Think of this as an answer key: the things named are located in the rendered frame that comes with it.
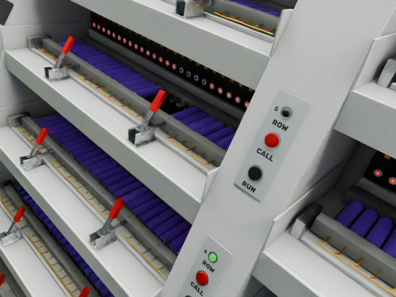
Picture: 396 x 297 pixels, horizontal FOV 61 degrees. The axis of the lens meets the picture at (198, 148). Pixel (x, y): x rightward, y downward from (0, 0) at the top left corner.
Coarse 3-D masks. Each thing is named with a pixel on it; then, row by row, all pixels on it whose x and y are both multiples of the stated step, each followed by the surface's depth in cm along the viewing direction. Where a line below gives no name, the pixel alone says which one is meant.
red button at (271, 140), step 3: (267, 135) 38; (270, 135) 37; (273, 135) 37; (276, 135) 37; (267, 138) 38; (270, 138) 37; (273, 138) 37; (276, 138) 37; (267, 141) 38; (270, 141) 37; (273, 141) 37; (276, 141) 37; (267, 144) 38; (270, 144) 37; (273, 144) 37; (276, 144) 37; (270, 147) 37
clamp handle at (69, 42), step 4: (68, 40) 65; (72, 40) 65; (68, 44) 65; (72, 44) 65; (64, 48) 65; (68, 48) 65; (64, 52) 65; (60, 56) 66; (64, 56) 65; (60, 60) 65; (56, 64) 66; (56, 68) 65
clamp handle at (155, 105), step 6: (162, 90) 51; (156, 96) 52; (162, 96) 51; (156, 102) 51; (162, 102) 52; (150, 108) 52; (156, 108) 52; (150, 114) 52; (144, 120) 52; (144, 126) 52
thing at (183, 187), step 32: (32, 32) 77; (64, 32) 82; (96, 32) 82; (32, 64) 70; (64, 96) 61; (96, 128) 57; (160, 128) 57; (128, 160) 53; (160, 160) 50; (160, 192) 49; (192, 192) 45; (192, 224) 46
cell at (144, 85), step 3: (153, 81) 68; (138, 84) 66; (141, 84) 66; (144, 84) 66; (147, 84) 67; (150, 84) 67; (153, 84) 68; (129, 87) 64; (132, 87) 64; (135, 87) 65; (138, 87) 65; (141, 87) 66; (144, 87) 66; (147, 87) 67; (132, 90) 64; (135, 90) 65
